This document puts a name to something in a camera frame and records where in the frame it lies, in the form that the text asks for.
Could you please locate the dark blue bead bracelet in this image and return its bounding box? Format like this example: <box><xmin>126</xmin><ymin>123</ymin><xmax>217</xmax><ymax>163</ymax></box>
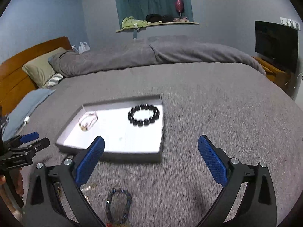
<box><xmin>105</xmin><ymin>188</ymin><xmax>133</xmax><ymax>225</ymax></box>

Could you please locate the wooden tv stand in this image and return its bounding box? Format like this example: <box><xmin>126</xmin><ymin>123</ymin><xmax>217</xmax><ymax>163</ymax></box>
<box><xmin>253</xmin><ymin>56</ymin><xmax>293</xmax><ymax>93</ymax></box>

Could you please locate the black cloth on shelf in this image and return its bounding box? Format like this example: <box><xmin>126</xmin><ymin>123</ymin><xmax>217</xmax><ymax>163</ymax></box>
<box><xmin>145</xmin><ymin>14</ymin><xmax>174</xmax><ymax>23</ymax></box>

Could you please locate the green cloth on shelf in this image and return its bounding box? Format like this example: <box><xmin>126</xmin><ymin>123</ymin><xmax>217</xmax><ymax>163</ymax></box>
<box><xmin>121</xmin><ymin>16</ymin><xmax>148</xmax><ymax>30</ymax></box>

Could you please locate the black television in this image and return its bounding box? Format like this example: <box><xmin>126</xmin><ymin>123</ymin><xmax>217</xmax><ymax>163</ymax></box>
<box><xmin>255</xmin><ymin>21</ymin><xmax>298</xmax><ymax>73</ymax></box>

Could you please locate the striped grey pillow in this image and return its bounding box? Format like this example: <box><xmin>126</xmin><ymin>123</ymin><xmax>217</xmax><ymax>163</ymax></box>
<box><xmin>44</xmin><ymin>73</ymin><xmax>64</xmax><ymax>88</ymax></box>

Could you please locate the grey duvet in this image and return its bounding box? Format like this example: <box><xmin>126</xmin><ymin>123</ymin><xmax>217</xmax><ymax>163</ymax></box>
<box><xmin>48</xmin><ymin>35</ymin><xmax>265</xmax><ymax>77</ymax></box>

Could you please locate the light blue cloth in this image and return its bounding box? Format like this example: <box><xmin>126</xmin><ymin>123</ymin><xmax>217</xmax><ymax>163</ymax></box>
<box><xmin>3</xmin><ymin>89</ymin><xmax>55</xmax><ymax>140</ymax></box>

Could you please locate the white plastic bag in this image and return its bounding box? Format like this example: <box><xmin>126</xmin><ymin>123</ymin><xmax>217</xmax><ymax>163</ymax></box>
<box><xmin>72</xmin><ymin>42</ymin><xmax>91</xmax><ymax>54</ymax></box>

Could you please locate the olive green pillow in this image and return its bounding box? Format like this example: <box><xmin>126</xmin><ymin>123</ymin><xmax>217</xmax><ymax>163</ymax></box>
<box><xmin>22</xmin><ymin>47</ymin><xmax>66</xmax><ymax>88</ymax></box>

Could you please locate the white wall hook rack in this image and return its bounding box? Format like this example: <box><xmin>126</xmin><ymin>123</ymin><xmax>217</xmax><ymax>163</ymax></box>
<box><xmin>280</xmin><ymin>17</ymin><xmax>300</xmax><ymax>30</ymax></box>

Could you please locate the gold pearl hair pin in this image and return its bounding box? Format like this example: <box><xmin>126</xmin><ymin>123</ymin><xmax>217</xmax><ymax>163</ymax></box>
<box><xmin>80</xmin><ymin>184</ymin><xmax>97</xmax><ymax>194</ymax></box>

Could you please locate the pink cord bracelet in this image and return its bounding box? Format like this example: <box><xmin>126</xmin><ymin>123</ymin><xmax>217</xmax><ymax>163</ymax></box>
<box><xmin>77</xmin><ymin>111</ymin><xmax>99</xmax><ymax>132</ymax></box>

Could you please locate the wooden headboard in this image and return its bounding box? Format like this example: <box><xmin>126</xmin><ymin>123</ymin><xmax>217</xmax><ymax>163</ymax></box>
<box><xmin>0</xmin><ymin>36</ymin><xmax>71</xmax><ymax>115</ymax></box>

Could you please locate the grey white jewelry tray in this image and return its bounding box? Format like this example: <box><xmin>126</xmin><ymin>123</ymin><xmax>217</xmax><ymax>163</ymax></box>
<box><xmin>55</xmin><ymin>95</ymin><xmax>164</xmax><ymax>163</ymax></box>

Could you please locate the large black bead bracelet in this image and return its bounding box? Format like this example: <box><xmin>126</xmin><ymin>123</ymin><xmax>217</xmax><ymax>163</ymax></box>
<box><xmin>127</xmin><ymin>103</ymin><xmax>161</xmax><ymax>127</ymax></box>

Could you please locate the wooden window shelf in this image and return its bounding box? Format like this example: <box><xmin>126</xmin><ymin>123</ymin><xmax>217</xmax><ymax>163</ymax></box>
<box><xmin>115</xmin><ymin>22</ymin><xmax>200</xmax><ymax>33</ymax></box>

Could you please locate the white charger with cable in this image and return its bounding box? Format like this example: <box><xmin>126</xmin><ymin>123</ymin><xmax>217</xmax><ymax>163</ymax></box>
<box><xmin>16</xmin><ymin>116</ymin><xmax>30</xmax><ymax>135</ymax></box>

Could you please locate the grey bed blanket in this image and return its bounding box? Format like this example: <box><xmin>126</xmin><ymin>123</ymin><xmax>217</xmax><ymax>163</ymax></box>
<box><xmin>23</xmin><ymin>63</ymin><xmax>302</xmax><ymax>226</ymax></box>

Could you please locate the left hand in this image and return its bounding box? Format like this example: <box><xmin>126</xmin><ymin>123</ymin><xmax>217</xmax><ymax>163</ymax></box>
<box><xmin>1</xmin><ymin>168</ymin><xmax>24</xmax><ymax>201</ymax></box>

